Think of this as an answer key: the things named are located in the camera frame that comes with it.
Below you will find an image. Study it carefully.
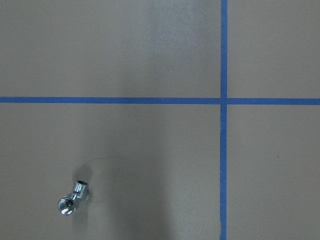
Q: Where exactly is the chrome metal pipe fitting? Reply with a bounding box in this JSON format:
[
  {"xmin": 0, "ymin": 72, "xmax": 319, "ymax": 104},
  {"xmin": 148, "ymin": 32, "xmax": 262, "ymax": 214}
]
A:
[{"xmin": 57, "ymin": 180, "xmax": 90, "ymax": 216}]

